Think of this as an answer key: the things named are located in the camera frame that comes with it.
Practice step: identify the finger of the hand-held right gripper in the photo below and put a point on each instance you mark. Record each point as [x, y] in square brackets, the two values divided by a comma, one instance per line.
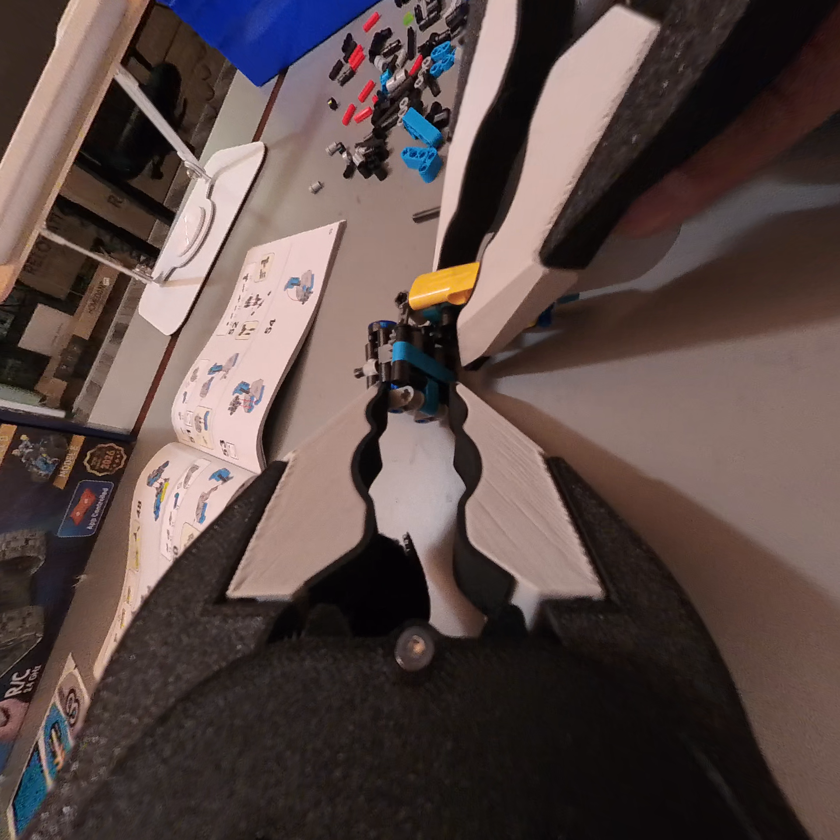
[519, 295]
[460, 171]

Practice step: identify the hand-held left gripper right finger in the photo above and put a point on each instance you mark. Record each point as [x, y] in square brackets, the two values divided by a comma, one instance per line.
[532, 525]

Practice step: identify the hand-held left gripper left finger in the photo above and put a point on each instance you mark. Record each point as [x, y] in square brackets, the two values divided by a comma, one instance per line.
[295, 525]

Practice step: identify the yellow blue brick assembly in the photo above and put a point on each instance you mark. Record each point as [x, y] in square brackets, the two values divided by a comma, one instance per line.
[446, 282]

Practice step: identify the black blue brick assembly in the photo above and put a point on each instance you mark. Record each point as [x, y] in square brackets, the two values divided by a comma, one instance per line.
[414, 361]

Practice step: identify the grey desk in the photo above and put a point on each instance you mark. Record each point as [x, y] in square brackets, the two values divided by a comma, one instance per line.
[656, 525]

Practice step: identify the person's right hand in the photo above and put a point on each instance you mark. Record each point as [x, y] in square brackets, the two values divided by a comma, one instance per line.
[761, 164]

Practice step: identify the black axle rod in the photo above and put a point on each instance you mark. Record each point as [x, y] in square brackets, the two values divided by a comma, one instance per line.
[427, 214]

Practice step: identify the pile of loose brick parts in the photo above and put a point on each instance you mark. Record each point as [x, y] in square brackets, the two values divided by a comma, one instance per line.
[387, 92]

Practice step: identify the building instruction booklet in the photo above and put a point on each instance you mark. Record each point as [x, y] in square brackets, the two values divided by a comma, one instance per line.
[250, 355]

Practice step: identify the blue plastic bin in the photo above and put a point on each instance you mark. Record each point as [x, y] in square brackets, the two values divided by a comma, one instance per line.
[263, 33]

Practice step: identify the dark blue toy set box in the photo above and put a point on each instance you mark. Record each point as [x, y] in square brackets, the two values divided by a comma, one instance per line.
[53, 525]

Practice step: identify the black office chair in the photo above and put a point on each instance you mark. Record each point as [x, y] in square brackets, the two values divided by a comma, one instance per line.
[160, 92]

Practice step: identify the blue white leaflet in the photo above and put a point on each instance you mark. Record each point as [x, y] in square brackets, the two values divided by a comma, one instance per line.
[53, 755]

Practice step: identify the pale flat panel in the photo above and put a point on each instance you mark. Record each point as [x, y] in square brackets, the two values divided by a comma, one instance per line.
[66, 118]

